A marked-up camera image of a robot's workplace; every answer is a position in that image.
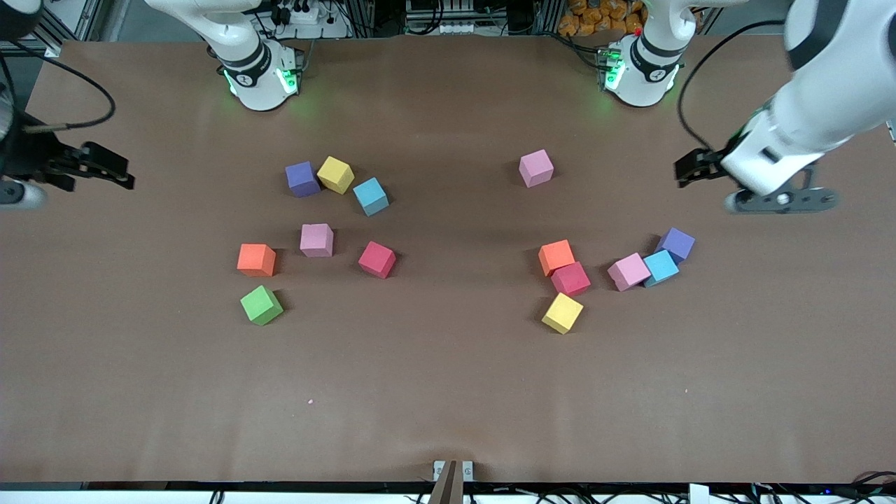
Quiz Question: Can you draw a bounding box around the pink foam cube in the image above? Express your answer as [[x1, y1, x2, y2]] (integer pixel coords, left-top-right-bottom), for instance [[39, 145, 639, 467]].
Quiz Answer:
[[519, 149, 554, 188], [608, 253, 652, 292], [300, 223, 335, 258]]

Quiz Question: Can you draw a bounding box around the white socket strip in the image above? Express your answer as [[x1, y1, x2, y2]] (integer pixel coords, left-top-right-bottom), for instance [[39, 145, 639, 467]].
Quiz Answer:
[[406, 18, 491, 36]]

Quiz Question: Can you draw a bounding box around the blue foam cube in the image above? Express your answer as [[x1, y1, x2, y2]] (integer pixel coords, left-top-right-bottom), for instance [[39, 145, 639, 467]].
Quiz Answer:
[[353, 177, 390, 216], [643, 249, 680, 288]]

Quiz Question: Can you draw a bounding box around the aluminium frame strut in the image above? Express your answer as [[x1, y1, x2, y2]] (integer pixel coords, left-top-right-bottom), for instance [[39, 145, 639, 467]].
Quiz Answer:
[[31, 0, 92, 57]]

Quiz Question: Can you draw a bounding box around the purple foam cube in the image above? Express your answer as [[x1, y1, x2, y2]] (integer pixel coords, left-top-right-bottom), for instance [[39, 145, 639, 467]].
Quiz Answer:
[[286, 162, 321, 198], [656, 227, 697, 264]]

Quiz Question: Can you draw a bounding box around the metal bracket with post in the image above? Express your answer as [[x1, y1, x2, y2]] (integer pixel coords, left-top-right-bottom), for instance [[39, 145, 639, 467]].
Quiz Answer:
[[433, 460, 474, 504]]

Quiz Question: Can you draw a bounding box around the red foam cube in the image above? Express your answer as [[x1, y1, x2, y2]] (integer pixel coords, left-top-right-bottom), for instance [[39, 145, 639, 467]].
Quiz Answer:
[[551, 262, 592, 297], [358, 241, 397, 279]]

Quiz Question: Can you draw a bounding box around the yellow foam cube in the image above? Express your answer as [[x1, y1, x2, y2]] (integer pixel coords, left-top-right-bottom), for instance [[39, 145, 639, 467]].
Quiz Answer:
[[317, 156, 355, 195], [542, 293, 584, 335]]

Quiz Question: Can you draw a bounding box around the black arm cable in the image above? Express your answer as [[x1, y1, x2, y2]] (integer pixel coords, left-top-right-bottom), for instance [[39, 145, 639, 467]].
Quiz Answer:
[[678, 20, 792, 152], [0, 41, 116, 134]]

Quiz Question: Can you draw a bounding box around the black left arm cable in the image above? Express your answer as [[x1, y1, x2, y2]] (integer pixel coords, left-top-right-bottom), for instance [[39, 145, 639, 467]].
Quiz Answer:
[[678, 20, 792, 152]]

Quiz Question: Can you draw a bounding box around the white power strip with plugs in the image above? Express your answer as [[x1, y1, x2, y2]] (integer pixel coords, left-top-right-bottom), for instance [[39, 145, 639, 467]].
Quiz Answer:
[[269, 0, 351, 39]]

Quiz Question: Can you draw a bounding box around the green foam cube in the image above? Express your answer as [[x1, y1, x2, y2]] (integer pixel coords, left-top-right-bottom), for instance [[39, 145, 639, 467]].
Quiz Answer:
[[240, 285, 284, 326]]

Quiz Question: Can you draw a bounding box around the bag of orange snacks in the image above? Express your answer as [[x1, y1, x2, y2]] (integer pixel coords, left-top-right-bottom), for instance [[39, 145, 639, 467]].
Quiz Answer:
[[558, 0, 645, 37]]

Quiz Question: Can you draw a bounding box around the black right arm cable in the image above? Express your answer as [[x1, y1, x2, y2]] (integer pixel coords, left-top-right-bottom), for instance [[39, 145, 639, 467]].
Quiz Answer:
[[0, 41, 116, 134]]

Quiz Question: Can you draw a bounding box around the orange foam cube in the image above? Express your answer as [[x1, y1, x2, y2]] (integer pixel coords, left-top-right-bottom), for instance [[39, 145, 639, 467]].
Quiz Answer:
[[538, 239, 576, 277], [237, 244, 277, 277]]

